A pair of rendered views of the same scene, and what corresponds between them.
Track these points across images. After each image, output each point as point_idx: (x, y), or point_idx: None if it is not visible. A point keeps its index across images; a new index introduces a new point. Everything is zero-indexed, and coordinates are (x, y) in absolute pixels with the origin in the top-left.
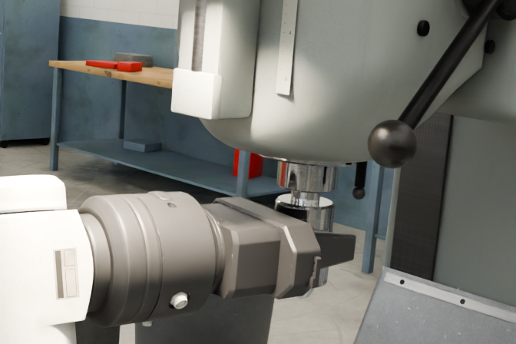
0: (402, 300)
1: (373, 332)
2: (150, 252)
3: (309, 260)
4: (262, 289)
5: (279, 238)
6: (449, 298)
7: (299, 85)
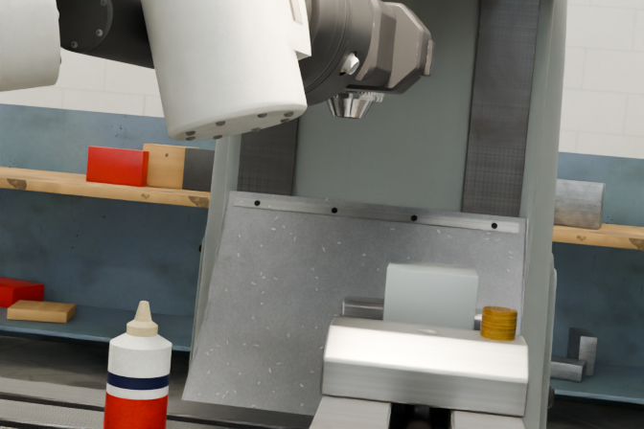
0: (263, 222)
1: (234, 263)
2: None
3: (426, 42)
4: (384, 75)
5: (395, 17)
6: (318, 210)
7: None
